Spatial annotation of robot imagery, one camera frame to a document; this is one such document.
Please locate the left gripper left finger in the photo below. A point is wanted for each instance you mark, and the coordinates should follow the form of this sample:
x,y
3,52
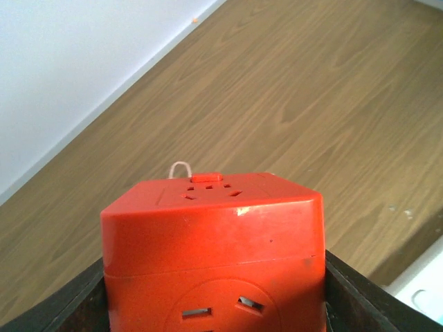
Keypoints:
x,y
80,305

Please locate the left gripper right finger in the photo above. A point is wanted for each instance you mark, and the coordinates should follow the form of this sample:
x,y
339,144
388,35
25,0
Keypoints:
x,y
354,303

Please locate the white multicolour power strip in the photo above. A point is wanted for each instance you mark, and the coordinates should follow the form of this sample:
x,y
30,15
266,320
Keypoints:
x,y
420,285

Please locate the red cube socket adapter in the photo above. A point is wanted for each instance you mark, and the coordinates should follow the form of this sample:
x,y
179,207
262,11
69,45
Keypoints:
x,y
241,252

